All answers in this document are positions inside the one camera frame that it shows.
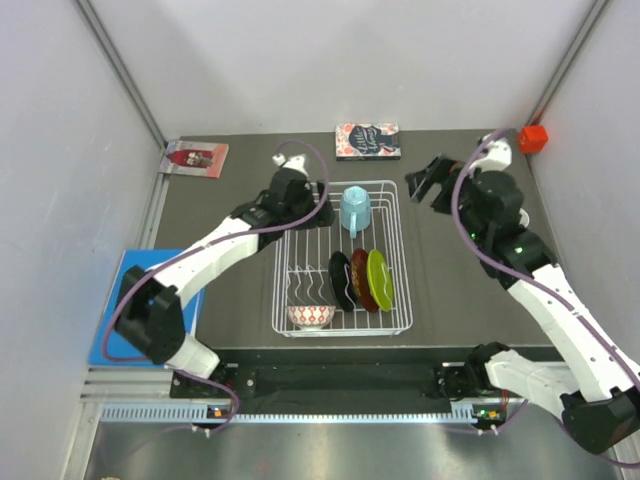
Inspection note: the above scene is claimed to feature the salmon pink mug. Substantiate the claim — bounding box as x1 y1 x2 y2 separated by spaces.
519 209 530 228

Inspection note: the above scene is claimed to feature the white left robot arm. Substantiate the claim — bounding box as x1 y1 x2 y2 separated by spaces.
109 168 335 397

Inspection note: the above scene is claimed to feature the red cube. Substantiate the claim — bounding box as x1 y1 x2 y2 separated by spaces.
517 125 548 154

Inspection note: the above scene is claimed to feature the light blue mug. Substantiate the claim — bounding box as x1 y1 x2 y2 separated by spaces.
340 186 372 239

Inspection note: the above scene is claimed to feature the grey slotted cable duct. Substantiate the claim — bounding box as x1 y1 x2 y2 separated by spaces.
100 403 504 425

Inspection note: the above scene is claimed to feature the lime green plate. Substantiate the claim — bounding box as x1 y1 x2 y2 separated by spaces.
366 249 394 312

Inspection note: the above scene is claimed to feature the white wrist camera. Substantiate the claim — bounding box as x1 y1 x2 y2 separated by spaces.
469 138 512 177
272 153 309 177

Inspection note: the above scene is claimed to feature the red patterned white bowl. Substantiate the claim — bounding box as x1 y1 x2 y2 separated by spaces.
287 305 336 330

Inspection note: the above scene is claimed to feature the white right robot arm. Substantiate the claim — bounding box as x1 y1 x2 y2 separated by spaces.
405 156 639 454

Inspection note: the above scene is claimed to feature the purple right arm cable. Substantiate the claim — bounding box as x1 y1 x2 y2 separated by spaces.
449 128 640 469

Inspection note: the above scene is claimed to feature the pink cover book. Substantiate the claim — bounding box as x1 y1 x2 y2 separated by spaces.
159 140 229 179

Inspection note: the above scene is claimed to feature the blue foam pad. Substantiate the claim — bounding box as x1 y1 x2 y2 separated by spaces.
87 248 206 369

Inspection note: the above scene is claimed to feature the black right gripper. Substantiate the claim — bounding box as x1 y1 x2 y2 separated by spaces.
404 155 489 246

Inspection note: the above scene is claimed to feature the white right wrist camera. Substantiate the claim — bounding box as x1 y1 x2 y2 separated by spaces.
469 138 512 177

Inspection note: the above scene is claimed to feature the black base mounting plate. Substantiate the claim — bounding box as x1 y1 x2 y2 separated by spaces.
169 344 511 401

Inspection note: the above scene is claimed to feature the white wire dish rack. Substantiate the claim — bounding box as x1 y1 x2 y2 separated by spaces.
271 180 413 337

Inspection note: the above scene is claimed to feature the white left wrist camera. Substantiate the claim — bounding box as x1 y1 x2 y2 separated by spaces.
272 153 309 177

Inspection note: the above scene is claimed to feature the dark red plate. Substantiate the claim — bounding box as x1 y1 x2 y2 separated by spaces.
350 248 379 313

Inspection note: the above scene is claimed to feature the floral Little Women book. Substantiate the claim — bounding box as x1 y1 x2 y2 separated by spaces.
335 122 402 161

